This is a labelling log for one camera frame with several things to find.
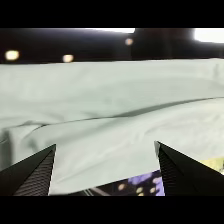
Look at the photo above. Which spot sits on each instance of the pale grey shirt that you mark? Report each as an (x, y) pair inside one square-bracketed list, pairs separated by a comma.
[(110, 110)]

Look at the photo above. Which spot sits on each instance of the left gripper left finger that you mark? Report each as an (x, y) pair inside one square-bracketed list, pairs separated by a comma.
[(31, 176)]

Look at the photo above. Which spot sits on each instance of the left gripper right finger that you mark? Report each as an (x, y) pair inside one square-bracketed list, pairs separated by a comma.
[(186, 175)]

